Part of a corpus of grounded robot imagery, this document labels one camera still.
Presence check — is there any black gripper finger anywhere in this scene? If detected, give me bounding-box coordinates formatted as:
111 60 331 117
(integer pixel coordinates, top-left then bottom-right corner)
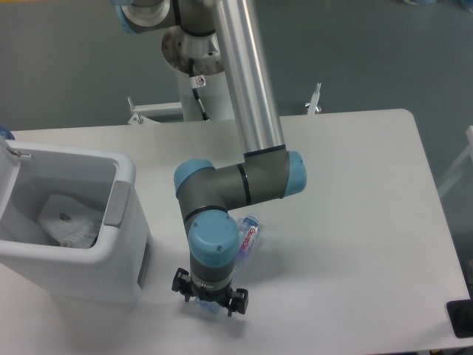
221 288 248 317
171 268 194 302

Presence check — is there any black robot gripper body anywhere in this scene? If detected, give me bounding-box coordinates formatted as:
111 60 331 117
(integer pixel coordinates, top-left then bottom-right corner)
188 277 232 302

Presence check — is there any crushed clear plastic bottle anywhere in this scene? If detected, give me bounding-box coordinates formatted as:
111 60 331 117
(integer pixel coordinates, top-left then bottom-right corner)
193 214 259 315

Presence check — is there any clear plastic bag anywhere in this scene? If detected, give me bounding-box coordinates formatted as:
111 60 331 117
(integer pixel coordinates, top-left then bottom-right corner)
38 195 104 249

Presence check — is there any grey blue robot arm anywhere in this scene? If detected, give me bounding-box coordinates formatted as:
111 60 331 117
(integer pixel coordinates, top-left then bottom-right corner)
114 1 307 314

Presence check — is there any white trash can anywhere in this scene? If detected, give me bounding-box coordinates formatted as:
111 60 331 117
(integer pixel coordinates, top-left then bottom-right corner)
1 139 151 302

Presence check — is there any black device at table edge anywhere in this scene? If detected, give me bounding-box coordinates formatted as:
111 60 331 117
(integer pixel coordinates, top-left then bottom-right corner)
446 299 472 339

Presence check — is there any blue object at left edge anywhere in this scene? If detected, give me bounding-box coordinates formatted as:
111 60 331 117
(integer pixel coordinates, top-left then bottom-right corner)
0 126 15 141

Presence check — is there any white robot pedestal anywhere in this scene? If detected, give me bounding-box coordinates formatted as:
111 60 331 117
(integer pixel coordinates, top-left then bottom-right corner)
126 68 322 125

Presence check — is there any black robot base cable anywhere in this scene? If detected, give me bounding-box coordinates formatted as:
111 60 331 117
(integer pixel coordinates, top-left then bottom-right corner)
188 57 211 122

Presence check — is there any white frame at right edge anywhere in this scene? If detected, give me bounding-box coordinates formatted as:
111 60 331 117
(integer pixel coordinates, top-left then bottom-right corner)
437 126 472 199

